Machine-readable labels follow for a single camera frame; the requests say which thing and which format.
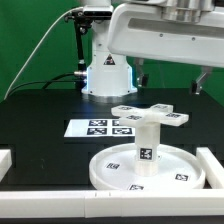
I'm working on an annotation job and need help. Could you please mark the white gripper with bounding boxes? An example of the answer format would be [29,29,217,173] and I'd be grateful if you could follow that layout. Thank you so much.
[107,1,224,95]

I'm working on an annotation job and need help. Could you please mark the white cross table base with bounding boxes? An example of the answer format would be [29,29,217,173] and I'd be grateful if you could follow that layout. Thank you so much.
[111,104,189,128]

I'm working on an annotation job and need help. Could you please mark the white round table top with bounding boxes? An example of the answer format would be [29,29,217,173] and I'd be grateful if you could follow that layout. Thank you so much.
[89,143,205,191]

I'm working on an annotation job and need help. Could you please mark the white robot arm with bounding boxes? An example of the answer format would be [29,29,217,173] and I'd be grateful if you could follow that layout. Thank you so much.
[82,0,224,101]

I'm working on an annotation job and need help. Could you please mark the white marker sheet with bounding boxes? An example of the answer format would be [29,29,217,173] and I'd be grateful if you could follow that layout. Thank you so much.
[64,119,135,138]

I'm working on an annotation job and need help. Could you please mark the white frame right rail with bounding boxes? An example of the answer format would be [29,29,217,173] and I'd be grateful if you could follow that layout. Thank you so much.
[196,147,224,189]

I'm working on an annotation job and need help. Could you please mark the white frame rail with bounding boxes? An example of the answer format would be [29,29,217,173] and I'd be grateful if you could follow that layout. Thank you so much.
[0,189,224,218]
[196,147,224,189]
[0,149,12,182]

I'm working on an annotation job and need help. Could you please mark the black cable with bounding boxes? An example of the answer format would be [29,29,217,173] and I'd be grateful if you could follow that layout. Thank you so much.
[5,72,84,100]

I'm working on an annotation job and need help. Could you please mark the white camera cable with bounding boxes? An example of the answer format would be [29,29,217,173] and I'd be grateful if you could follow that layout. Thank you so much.
[3,6,84,101]

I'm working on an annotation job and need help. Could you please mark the white frame front rail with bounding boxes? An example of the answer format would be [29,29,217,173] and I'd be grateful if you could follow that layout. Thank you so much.
[0,189,224,218]

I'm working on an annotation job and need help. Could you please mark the white frame left rail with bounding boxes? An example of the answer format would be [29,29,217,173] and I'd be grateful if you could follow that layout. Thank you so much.
[0,149,12,182]

